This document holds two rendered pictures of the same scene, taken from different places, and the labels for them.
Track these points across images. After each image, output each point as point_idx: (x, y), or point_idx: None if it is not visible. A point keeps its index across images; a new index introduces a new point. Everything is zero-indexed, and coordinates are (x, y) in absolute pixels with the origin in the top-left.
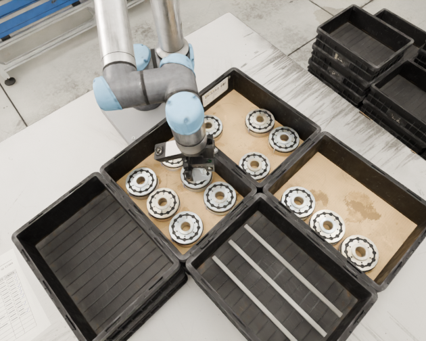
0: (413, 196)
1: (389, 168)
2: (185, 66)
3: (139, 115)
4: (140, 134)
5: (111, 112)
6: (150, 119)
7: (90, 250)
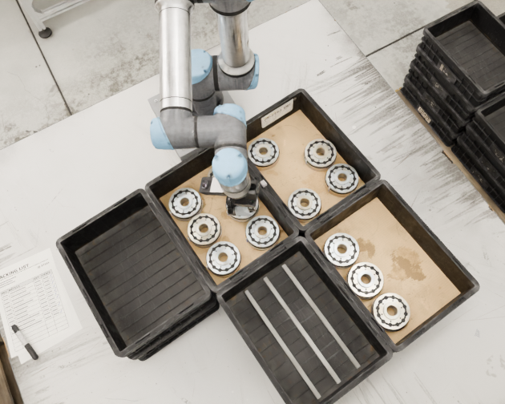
0: (457, 264)
1: (458, 224)
2: (237, 119)
3: None
4: None
5: None
6: None
7: (127, 265)
